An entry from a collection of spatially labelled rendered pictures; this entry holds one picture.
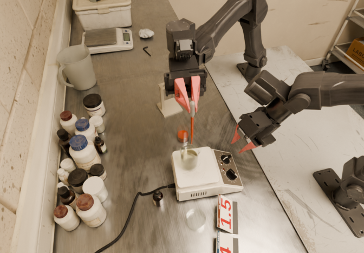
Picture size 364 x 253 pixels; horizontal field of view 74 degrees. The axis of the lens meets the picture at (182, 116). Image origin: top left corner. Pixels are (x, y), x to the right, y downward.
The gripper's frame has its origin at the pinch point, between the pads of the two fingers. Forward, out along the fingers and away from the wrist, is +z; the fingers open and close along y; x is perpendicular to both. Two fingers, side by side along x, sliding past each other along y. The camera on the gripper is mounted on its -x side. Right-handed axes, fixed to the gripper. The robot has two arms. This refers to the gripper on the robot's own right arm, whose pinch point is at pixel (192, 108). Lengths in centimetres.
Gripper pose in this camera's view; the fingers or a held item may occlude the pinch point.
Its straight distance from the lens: 53.1
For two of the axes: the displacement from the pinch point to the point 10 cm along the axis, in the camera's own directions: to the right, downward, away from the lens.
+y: 9.9, -1.3, 0.9
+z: 1.6, 7.4, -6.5
